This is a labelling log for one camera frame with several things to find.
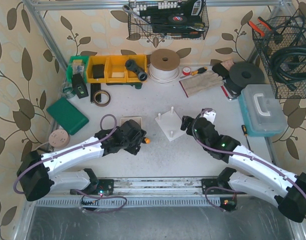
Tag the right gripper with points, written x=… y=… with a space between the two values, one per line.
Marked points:
x=191 y=122

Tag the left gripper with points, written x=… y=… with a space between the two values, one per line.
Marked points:
x=137 y=137

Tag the orange black screwdriver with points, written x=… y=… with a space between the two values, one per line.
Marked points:
x=146 y=140

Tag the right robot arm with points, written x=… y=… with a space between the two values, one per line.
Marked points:
x=248 y=173

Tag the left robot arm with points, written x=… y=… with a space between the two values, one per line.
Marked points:
x=41 y=174

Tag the brown tape roll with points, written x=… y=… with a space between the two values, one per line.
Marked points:
x=101 y=98

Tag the yellow black screwdriver by toolbox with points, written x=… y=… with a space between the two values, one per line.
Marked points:
x=243 y=127

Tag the beige work glove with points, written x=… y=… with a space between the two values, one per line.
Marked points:
x=201 y=82

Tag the small yellow black screwdriver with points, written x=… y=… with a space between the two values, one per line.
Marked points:
x=199 y=71

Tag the black brush with sponge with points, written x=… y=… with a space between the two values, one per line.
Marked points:
x=222 y=69

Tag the teal clear toolbox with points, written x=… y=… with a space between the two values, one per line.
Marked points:
x=261 y=111

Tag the yellow storage bins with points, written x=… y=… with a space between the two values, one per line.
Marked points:
x=114 y=70

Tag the black battery charger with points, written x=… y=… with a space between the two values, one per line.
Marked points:
x=79 y=86

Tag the black foam disc spool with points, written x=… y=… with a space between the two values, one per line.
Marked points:
x=242 y=74

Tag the green foam pad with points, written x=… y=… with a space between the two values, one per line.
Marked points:
x=67 y=116

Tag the grey pipe fitting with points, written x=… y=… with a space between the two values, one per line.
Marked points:
x=133 y=67

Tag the round sanding disc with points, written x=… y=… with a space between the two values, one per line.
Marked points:
x=59 y=138

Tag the black box in bin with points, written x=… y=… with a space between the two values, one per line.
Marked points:
x=98 y=71

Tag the glass jar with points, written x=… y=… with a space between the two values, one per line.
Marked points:
x=68 y=91

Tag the green storage bin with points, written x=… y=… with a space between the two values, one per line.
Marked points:
x=77 y=65

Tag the white four-peg base plate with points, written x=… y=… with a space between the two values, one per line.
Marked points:
x=170 y=124

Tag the aluminium rail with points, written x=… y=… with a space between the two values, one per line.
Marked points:
x=154 y=186

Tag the white cable spool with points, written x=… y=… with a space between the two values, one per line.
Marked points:
x=164 y=66

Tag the wire basket with tools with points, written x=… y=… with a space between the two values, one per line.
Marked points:
x=161 y=20

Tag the wire basket with hoses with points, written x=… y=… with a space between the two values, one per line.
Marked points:
x=283 y=54

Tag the orange handled pliers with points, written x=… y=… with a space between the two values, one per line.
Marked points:
x=262 y=23

